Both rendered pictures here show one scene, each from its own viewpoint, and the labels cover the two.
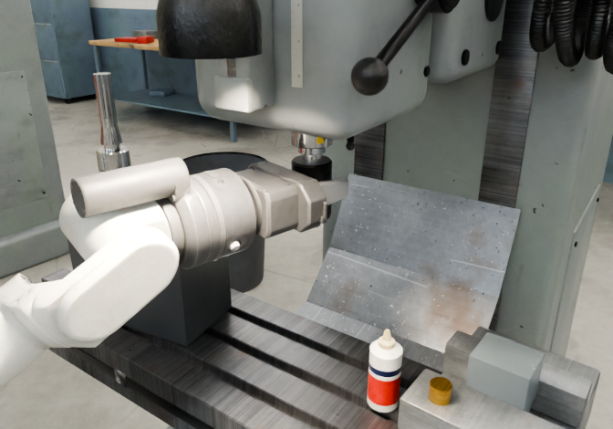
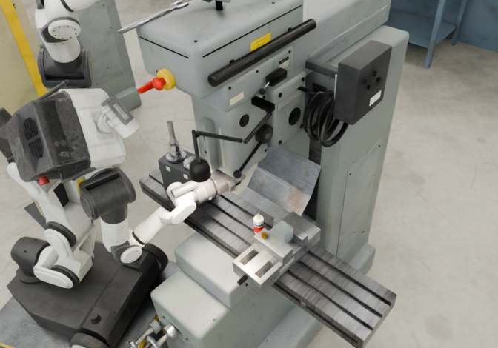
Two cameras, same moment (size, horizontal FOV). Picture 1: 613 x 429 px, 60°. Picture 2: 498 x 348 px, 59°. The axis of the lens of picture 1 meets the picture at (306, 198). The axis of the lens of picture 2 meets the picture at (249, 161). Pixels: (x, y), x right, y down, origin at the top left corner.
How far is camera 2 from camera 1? 1.19 m
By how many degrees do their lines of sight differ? 21
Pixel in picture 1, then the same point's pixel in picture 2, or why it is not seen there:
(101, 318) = (179, 219)
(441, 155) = (296, 141)
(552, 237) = (331, 177)
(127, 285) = (184, 212)
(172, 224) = (194, 196)
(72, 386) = not seen: hidden behind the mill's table
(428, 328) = (287, 203)
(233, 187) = (209, 185)
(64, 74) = not seen: outside the picture
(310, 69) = (226, 164)
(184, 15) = (194, 176)
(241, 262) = not seen: hidden behind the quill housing
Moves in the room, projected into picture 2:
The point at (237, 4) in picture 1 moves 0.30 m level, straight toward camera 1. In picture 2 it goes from (204, 172) to (195, 247)
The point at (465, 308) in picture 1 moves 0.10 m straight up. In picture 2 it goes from (300, 198) to (300, 181)
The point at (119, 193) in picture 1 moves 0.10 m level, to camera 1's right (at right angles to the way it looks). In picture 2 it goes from (181, 192) to (209, 194)
